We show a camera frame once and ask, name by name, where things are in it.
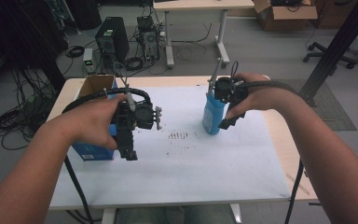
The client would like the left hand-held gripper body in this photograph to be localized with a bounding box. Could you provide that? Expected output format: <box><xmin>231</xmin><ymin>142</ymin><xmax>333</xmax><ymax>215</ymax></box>
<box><xmin>111</xmin><ymin>87</ymin><xmax>163</xmax><ymax>132</ymax></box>

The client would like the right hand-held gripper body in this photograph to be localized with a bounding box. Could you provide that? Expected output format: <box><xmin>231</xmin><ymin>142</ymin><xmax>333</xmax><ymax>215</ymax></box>
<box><xmin>207</xmin><ymin>57</ymin><xmax>250</xmax><ymax>108</ymax></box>

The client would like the blue plastic bottle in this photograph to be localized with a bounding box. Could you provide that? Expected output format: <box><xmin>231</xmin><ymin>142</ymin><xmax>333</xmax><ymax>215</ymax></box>
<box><xmin>201</xmin><ymin>91</ymin><xmax>228</xmax><ymax>136</ymax></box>

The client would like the person's right hand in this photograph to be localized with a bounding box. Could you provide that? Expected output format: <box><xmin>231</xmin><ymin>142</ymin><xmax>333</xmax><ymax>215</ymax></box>
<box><xmin>225</xmin><ymin>72</ymin><xmax>290</xmax><ymax>121</ymax></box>

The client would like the person's left hand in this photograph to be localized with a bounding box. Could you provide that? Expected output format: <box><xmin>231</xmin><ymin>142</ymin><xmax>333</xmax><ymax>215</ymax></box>
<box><xmin>64</xmin><ymin>93</ymin><xmax>129</xmax><ymax>152</ymax></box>

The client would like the light wooden table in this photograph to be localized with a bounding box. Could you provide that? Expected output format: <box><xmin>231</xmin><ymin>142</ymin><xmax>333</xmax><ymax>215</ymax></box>
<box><xmin>47</xmin><ymin>75</ymin><xmax>320</xmax><ymax>210</ymax></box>

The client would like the white table mat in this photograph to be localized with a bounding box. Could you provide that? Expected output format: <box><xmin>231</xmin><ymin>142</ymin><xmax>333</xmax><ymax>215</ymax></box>
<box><xmin>49</xmin><ymin>85</ymin><xmax>292</xmax><ymax>209</ymax></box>

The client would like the blue cardboard box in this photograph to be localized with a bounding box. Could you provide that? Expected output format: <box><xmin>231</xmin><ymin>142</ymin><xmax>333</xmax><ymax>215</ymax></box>
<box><xmin>71</xmin><ymin>74</ymin><xmax>119</xmax><ymax>162</ymax></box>

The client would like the open computer case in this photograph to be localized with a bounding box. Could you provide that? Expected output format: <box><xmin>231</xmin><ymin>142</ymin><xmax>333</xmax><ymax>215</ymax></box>
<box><xmin>136</xmin><ymin>15</ymin><xmax>161</xmax><ymax>63</ymax></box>

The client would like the small white power supply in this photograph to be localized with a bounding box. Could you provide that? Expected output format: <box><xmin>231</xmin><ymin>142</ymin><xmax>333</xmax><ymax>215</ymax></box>
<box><xmin>82</xmin><ymin>48</ymin><xmax>95</xmax><ymax>75</ymax></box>

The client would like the black computer tower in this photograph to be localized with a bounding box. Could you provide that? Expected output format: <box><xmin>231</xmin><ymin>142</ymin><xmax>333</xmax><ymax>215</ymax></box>
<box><xmin>94</xmin><ymin>16</ymin><xmax>131</xmax><ymax>64</ymax></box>

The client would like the white-legged wooden desk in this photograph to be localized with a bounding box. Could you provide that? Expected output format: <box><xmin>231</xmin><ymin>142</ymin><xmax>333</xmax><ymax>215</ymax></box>
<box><xmin>152</xmin><ymin>0</ymin><xmax>256</xmax><ymax>70</ymax></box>

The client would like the grey floor mat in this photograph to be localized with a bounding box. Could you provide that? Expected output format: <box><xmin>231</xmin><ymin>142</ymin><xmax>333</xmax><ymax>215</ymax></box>
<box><xmin>278</xmin><ymin>78</ymin><xmax>358</xmax><ymax>132</ymax></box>

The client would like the open brown cardboard box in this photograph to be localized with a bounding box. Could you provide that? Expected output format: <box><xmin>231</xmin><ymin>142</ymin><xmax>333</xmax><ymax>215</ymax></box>
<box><xmin>252</xmin><ymin>0</ymin><xmax>319</xmax><ymax>32</ymax></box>

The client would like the black office chair base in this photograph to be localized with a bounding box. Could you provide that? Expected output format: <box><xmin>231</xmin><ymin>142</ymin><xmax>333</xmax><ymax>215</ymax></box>
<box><xmin>302</xmin><ymin>41</ymin><xmax>358</xmax><ymax>70</ymax></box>

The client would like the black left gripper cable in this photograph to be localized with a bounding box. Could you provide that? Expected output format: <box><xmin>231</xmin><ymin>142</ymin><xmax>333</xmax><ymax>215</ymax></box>
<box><xmin>61</xmin><ymin>88</ymin><xmax>153</xmax><ymax>224</ymax></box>

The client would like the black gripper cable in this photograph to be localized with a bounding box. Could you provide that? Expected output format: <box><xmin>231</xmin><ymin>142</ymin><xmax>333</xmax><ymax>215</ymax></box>
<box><xmin>244</xmin><ymin>79</ymin><xmax>312</xmax><ymax>224</ymax></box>
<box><xmin>61</xmin><ymin>88</ymin><xmax>153</xmax><ymax>224</ymax></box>

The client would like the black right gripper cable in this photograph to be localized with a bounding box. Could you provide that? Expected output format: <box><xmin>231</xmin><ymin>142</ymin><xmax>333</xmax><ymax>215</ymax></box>
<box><xmin>244</xmin><ymin>79</ymin><xmax>312</xmax><ymax>224</ymax></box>

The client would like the small black cable coil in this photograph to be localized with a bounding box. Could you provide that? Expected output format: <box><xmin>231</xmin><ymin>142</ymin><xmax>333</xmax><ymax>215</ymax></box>
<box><xmin>64</xmin><ymin>45</ymin><xmax>86</xmax><ymax>59</ymax></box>

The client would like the large black cable bundle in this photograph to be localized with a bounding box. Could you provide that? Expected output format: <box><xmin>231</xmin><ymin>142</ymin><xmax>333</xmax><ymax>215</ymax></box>
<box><xmin>0</xmin><ymin>66</ymin><xmax>59</xmax><ymax>151</ymax></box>

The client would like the black metal post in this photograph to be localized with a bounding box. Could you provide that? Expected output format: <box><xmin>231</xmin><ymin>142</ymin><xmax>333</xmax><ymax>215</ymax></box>
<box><xmin>297</xmin><ymin>0</ymin><xmax>358</xmax><ymax>107</ymax></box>

